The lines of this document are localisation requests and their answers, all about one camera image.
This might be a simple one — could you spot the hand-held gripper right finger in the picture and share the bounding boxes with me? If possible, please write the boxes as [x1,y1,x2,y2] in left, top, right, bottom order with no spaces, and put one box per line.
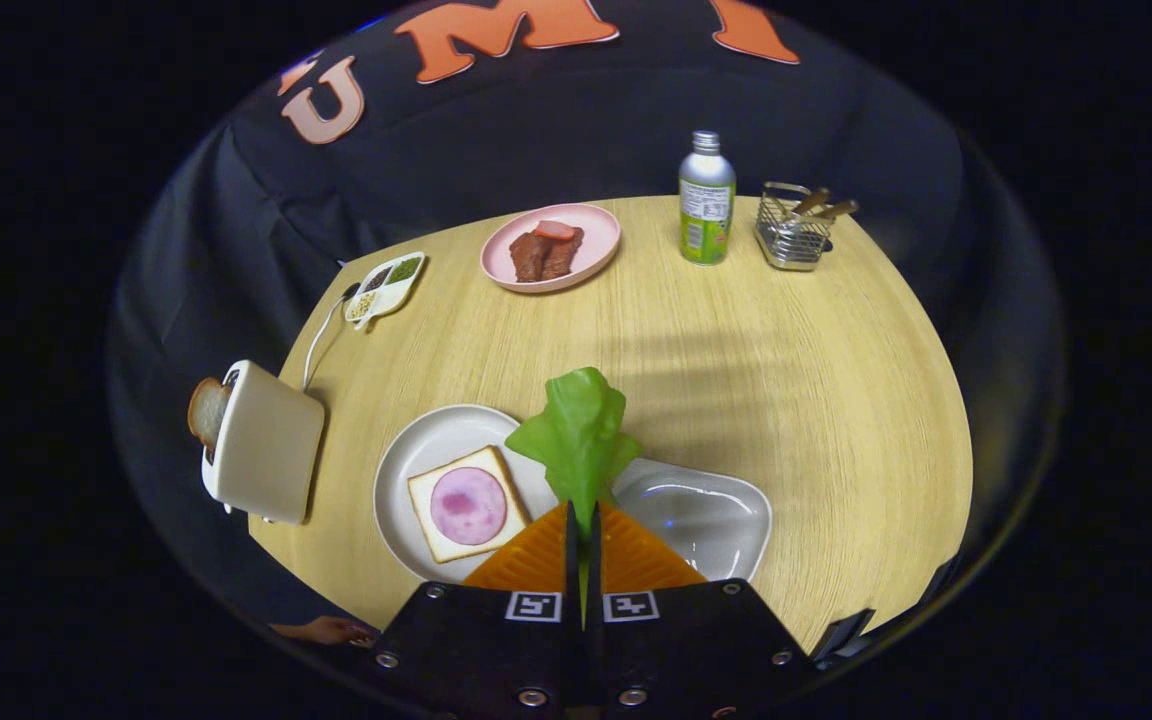
[586,503,818,720]

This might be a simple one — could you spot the white divided tray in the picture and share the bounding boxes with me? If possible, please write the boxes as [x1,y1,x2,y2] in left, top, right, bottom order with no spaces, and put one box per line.
[344,251,427,332]

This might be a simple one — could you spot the white toaster cable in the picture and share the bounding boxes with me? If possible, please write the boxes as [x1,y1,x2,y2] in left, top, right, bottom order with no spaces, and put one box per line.
[301,284,362,392]

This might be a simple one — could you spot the toasted bread slice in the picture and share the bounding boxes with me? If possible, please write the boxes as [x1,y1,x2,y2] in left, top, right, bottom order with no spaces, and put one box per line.
[187,377,233,451]

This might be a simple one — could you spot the white curved dish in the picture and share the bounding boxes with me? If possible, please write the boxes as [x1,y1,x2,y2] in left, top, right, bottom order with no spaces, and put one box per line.
[611,458,773,584]

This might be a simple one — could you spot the green bottle with silver cap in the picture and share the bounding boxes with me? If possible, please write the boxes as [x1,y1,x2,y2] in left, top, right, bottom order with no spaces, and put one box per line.
[678,130,737,266]

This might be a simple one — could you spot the white round plate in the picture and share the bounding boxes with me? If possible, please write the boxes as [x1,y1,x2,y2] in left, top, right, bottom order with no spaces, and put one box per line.
[373,404,563,584]

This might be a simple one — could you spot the metal wire basket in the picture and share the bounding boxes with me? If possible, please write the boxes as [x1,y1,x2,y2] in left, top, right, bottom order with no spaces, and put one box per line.
[754,182,834,272]

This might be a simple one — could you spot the bread slice under ham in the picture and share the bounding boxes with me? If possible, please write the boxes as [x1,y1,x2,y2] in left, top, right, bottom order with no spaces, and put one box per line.
[407,446,531,564]

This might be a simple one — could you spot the brown meat slices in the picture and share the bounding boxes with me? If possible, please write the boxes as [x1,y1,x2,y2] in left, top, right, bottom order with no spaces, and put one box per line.
[509,226,585,283]

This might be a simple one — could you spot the round pink ham slice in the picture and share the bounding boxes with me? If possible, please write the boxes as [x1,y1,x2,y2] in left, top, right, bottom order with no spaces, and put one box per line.
[430,467,509,547]

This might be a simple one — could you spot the pink plate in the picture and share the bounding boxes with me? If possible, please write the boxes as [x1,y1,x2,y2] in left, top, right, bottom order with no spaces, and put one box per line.
[480,203,622,294]

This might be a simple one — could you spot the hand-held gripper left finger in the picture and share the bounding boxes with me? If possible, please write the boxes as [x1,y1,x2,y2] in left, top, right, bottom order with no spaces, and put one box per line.
[368,503,585,720]

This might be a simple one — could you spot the green lettuce leaf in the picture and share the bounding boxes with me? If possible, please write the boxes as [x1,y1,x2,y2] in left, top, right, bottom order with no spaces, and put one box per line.
[504,366,643,626]

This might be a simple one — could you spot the cream white toaster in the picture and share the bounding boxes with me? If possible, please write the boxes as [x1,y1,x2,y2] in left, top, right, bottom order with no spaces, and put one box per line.
[201,360,326,526]

